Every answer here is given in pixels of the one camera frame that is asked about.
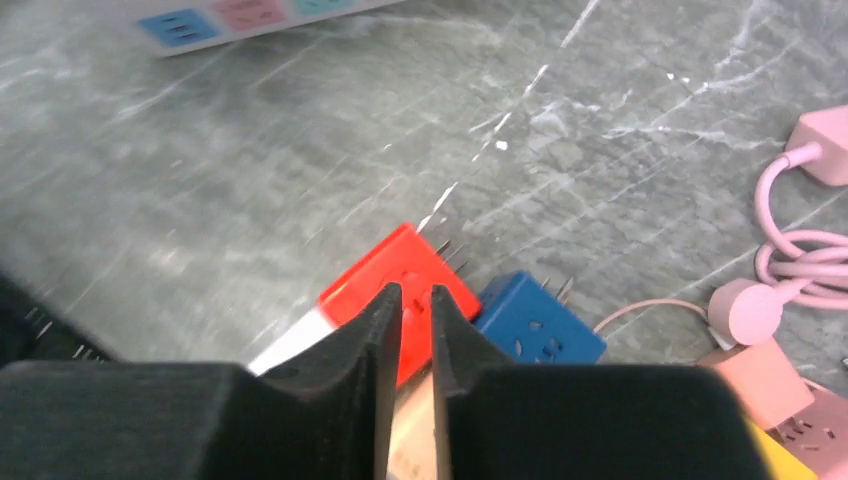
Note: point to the pink cube socket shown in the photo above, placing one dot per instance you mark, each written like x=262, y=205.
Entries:
x=817, y=435

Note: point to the blue cube adapter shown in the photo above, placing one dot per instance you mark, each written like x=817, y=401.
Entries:
x=531, y=324

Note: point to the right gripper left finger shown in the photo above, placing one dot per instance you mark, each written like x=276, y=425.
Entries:
x=324, y=414

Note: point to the small pink charger plug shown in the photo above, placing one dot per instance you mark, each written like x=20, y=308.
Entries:
x=766, y=383

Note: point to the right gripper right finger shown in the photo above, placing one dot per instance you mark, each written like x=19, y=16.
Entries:
x=498, y=419

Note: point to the yellow cube adapter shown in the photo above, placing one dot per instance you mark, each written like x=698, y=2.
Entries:
x=782, y=465

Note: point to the wooden beige cube adapter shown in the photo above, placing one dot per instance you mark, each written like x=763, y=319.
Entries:
x=412, y=451

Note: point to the white cube adapter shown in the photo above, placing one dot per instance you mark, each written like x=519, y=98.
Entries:
x=311, y=328

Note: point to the white power strip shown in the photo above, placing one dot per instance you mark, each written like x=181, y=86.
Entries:
x=172, y=28

